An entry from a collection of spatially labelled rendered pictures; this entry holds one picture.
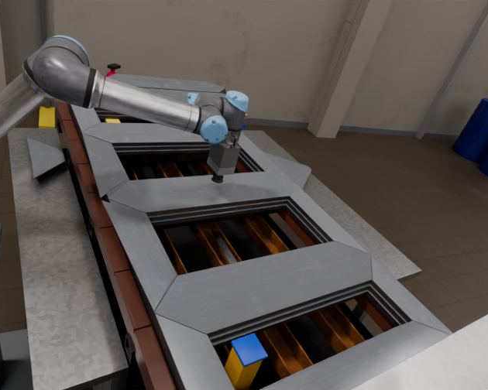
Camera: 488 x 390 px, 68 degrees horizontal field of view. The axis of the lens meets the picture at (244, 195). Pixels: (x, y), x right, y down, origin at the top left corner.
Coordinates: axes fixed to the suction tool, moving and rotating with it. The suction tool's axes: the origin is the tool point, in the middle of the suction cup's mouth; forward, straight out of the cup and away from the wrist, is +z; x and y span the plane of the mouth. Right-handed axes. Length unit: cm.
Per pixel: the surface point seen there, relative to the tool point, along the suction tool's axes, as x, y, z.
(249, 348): 24, -60, 1
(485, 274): -247, -40, 90
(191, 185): 7.8, 3.5, 3.8
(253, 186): -16.1, -1.7, 3.8
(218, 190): -0.4, -1.4, 3.8
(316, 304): -3, -54, 6
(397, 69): -382, 203, -2
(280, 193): -24.8, -7.6, 3.7
